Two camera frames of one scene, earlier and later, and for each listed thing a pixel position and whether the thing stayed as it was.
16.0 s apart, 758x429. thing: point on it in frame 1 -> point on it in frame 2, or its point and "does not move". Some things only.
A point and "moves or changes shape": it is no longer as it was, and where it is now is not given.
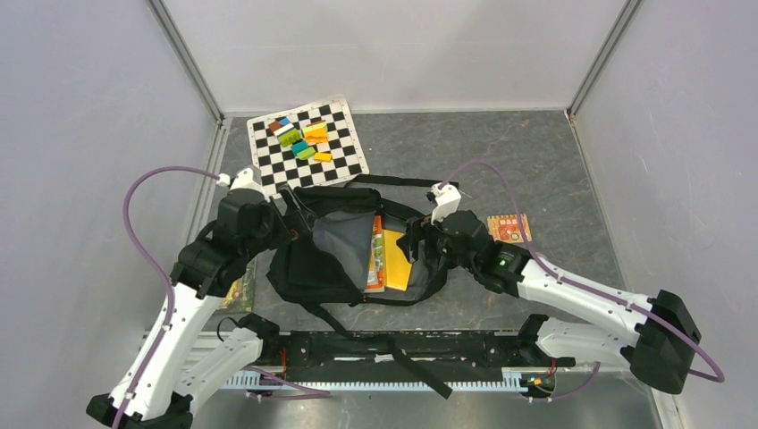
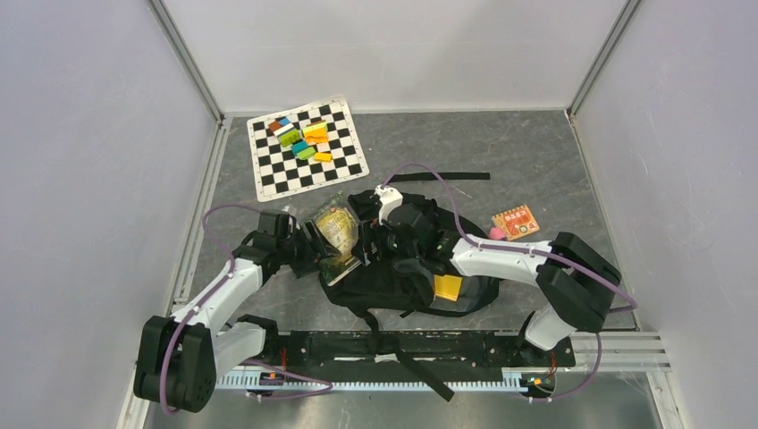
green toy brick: (289, 138) does not move
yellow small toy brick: (323, 156) does not move
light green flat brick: (306, 153) does not move
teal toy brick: (298, 147) does not move
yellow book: (397, 268) -> (446, 287)
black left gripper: (296, 213) -> (308, 264)
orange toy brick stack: (316, 133) does not move
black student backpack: (317, 254) moves or changes shape
